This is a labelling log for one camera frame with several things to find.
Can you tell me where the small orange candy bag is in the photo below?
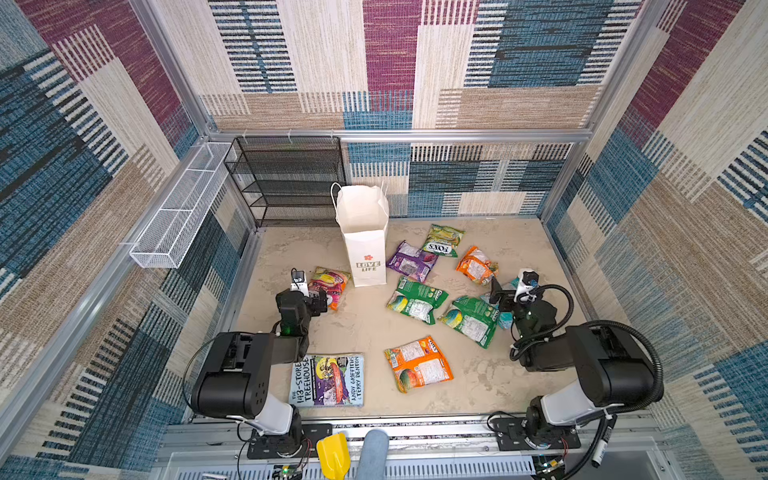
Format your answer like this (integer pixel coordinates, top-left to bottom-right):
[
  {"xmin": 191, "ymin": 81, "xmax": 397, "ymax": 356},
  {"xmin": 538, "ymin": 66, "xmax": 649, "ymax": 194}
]
[{"xmin": 456, "ymin": 246, "xmax": 499, "ymax": 286}]

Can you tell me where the yellow green Fox's candy bag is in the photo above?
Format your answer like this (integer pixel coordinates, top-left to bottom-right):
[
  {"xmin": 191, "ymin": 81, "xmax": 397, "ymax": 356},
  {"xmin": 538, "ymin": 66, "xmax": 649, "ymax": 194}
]
[{"xmin": 421, "ymin": 224, "xmax": 465, "ymax": 258}]

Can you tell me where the white paper bag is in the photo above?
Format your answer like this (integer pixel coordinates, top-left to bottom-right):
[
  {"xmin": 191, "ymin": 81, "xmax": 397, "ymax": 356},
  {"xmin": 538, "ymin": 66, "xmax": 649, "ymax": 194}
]
[{"xmin": 330, "ymin": 182, "xmax": 389, "ymax": 288}]

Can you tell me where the large orange fruits candy bag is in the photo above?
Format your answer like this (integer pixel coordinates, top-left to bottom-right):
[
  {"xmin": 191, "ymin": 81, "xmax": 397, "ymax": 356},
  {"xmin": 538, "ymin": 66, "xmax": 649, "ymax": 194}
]
[{"xmin": 384, "ymin": 336, "xmax": 454, "ymax": 394}]

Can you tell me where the teal candy bag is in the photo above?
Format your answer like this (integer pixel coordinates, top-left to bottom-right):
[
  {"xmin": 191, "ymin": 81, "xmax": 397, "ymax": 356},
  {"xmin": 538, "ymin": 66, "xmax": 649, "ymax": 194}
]
[{"xmin": 480, "ymin": 278, "xmax": 520, "ymax": 330}]

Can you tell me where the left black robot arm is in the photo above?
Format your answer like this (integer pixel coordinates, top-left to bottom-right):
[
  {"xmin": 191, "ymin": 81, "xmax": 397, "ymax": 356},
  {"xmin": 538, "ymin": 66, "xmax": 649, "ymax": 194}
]
[{"xmin": 189, "ymin": 289, "xmax": 328, "ymax": 457}]

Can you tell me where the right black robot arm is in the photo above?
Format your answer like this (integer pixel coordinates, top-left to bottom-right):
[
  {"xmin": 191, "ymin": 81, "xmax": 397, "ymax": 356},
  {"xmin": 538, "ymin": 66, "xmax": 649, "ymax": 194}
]
[{"xmin": 487, "ymin": 270, "xmax": 664, "ymax": 449}]

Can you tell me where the pink yellow Fox's candy bag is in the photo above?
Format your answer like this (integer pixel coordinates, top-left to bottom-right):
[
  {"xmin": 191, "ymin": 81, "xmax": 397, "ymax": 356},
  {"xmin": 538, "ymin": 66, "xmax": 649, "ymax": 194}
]
[{"xmin": 308, "ymin": 267, "xmax": 352, "ymax": 311}]

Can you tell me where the green spring tea candy bag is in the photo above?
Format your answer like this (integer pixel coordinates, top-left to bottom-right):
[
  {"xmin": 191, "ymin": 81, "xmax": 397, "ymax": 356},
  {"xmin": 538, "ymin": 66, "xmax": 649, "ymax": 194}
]
[{"xmin": 387, "ymin": 276, "xmax": 449, "ymax": 325}]

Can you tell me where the purple berries candy bag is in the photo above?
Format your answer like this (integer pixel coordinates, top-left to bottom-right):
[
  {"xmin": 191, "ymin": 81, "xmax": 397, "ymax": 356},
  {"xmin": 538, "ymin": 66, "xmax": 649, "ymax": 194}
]
[{"xmin": 386, "ymin": 241, "xmax": 438, "ymax": 283}]

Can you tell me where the treehouse paperback book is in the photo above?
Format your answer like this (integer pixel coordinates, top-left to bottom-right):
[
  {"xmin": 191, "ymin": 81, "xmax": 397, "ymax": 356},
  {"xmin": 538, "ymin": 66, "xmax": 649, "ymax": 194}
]
[{"xmin": 288, "ymin": 354, "xmax": 364, "ymax": 408}]

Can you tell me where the yellow plastic scoop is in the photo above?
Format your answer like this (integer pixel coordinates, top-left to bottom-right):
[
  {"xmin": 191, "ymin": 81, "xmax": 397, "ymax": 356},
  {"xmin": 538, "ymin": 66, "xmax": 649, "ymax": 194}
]
[{"xmin": 316, "ymin": 433, "xmax": 351, "ymax": 480}]

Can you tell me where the grey cylinder roll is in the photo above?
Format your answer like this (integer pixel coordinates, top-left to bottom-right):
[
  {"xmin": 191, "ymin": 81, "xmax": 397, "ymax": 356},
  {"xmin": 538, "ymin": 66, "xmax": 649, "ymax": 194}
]
[{"xmin": 355, "ymin": 429, "xmax": 389, "ymax": 480}]

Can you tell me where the black marker pen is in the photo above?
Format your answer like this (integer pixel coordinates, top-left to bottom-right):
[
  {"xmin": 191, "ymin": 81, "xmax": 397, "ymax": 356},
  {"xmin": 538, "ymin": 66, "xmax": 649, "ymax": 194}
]
[{"xmin": 590, "ymin": 415, "xmax": 617, "ymax": 468}]

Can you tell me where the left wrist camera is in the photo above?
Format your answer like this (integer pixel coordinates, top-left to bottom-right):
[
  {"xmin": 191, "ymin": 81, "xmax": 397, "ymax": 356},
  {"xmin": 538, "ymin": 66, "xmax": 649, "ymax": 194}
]
[{"xmin": 290, "ymin": 268, "xmax": 309, "ymax": 297}]

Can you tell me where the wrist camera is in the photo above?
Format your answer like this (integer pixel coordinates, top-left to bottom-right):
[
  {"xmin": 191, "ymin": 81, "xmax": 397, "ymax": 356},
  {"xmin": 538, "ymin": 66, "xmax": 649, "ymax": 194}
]
[
  {"xmin": 290, "ymin": 268, "xmax": 309, "ymax": 297},
  {"xmin": 515, "ymin": 268, "xmax": 539, "ymax": 304}
]

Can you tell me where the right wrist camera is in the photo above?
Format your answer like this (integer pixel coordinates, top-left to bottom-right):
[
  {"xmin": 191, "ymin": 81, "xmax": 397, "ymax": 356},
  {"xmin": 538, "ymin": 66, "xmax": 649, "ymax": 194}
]
[{"xmin": 515, "ymin": 268, "xmax": 539, "ymax": 304}]

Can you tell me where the black wire shelf rack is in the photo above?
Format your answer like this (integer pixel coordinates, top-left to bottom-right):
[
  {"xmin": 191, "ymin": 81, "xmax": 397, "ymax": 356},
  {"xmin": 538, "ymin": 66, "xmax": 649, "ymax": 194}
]
[{"xmin": 224, "ymin": 136, "xmax": 347, "ymax": 227}]

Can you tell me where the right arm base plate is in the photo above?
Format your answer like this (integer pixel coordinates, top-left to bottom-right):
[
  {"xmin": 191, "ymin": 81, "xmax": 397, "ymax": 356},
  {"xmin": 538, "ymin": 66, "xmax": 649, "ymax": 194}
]
[{"xmin": 487, "ymin": 416, "xmax": 581, "ymax": 451}]

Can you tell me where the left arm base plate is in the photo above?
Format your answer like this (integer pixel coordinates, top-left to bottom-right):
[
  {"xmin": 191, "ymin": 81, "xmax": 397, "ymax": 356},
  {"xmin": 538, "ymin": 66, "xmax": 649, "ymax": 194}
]
[{"xmin": 246, "ymin": 423, "xmax": 333, "ymax": 460}]

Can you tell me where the white wire mesh basket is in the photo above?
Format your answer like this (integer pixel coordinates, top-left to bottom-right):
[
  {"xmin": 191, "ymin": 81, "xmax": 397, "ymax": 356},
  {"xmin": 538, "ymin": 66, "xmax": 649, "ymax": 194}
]
[{"xmin": 130, "ymin": 142, "xmax": 230, "ymax": 269}]

